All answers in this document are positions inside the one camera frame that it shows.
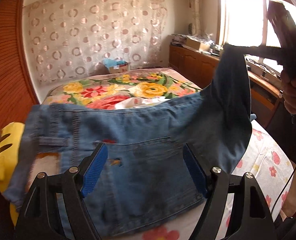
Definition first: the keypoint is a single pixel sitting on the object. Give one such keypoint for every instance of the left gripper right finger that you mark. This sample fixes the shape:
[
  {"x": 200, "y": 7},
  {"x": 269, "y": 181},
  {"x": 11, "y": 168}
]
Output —
[{"x": 199, "y": 169}]

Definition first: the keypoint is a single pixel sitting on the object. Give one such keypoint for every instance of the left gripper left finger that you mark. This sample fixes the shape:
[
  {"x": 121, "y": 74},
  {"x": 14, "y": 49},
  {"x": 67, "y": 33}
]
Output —
[{"x": 90, "y": 169}]

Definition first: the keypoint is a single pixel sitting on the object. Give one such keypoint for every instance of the light blue denim pants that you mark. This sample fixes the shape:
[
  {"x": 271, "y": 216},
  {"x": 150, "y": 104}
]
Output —
[{"x": 145, "y": 181}]

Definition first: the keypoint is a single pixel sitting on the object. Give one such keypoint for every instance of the person's right hand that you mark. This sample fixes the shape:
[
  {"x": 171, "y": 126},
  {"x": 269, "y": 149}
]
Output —
[{"x": 289, "y": 92}]

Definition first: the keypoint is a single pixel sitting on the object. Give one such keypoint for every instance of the white flower bed sheet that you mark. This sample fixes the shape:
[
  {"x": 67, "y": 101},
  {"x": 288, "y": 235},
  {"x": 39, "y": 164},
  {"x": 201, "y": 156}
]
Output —
[{"x": 54, "y": 209}]

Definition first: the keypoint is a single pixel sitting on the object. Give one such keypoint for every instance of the floral blanket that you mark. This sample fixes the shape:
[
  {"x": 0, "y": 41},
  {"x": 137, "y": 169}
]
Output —
[{"x": 136, "y": 88}]

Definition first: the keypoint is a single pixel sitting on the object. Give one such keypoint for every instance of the yellow plush toy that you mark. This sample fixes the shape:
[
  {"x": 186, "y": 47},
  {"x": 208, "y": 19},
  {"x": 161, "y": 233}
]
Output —
[{"x": 10, "y": 138}]

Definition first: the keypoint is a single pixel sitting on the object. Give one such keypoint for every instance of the cardboard box on sideboard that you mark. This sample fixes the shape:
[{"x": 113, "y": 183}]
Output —
[{"x": 197, "y": 44}]

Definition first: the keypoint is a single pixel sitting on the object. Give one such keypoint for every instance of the wooden sideboard cabinet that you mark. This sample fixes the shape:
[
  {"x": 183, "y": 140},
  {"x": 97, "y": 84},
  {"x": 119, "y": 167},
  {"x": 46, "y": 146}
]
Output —
[{"x": 200, "y": 69}]

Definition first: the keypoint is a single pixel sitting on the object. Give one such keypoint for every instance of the wooden slatted wardrobe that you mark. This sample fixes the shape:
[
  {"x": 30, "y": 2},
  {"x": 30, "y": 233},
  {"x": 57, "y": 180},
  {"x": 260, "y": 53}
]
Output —
[{"x": 17, "y": 94}]

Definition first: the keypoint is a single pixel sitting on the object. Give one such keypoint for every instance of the pink circle pattern curtain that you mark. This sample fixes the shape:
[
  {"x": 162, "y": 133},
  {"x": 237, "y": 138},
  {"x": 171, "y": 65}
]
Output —
[{"x": 70, "y": 39}]

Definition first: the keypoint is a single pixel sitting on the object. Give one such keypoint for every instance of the window with wooden frame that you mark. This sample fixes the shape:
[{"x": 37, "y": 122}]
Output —
[{"x": 244, "y": 22}]

